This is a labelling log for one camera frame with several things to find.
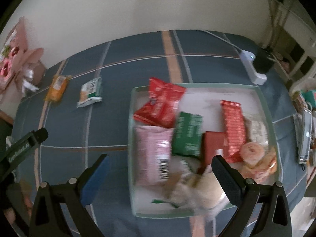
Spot pink paper flower bouquet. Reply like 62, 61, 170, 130
1, 17, 46, 103

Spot orange cake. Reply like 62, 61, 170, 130
44, 75, 71, 102

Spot red patterned wafer bar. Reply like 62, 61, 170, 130
220, 100, 246, 163

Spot red flower print snack bag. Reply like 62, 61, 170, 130
133, 101, 179, 128

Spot white snack bag red letters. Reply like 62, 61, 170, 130
150, 155, 206, 209

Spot dark red flat packet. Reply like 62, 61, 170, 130
198, 131, 228, 174

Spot pink round cookie pack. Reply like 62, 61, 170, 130
239, 142, 265, 168

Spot round bun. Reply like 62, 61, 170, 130
170, 169, 230, 223

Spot brown pastry in clear wrap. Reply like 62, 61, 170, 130
243, 115, 277, 183

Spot shallow pale green tray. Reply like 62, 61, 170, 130
128, 83, 278, 219

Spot black plug adapter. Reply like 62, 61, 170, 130
252, 48, 275, 74

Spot white power strip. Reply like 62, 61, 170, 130
239, 50, 267, 85

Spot pink snack packet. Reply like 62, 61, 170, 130
135, 125, 174, 186

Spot tall red snack bag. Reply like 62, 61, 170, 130
149, 77, 186, 104

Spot silver metal object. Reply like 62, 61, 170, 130
298, 108, 312, 165

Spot green snack packet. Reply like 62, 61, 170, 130
171, 111, 203, 158

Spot green white cracker packet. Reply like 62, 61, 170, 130
77, 77, 102, 108

